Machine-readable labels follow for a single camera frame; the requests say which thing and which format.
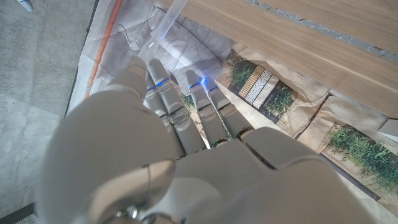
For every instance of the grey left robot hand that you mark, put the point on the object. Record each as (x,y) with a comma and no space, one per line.
(155,174)

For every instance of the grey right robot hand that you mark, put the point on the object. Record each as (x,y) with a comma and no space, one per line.
(26,4)

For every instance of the clear plastic pipette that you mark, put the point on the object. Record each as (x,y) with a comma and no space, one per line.
(169,18)

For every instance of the printed fabric backdrop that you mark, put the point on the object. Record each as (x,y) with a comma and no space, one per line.
(280,102)

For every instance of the white power strip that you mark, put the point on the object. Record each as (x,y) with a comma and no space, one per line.
(390,130)

